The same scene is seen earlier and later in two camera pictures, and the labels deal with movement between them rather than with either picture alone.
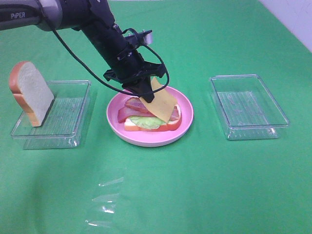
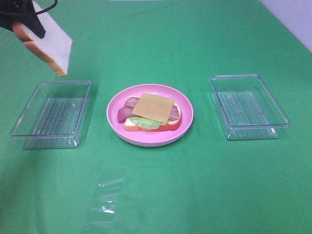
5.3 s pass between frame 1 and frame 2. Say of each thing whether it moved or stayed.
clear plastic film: stayed
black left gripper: moved
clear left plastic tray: stayed
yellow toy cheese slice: moved
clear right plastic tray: stayed
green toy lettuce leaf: stayed
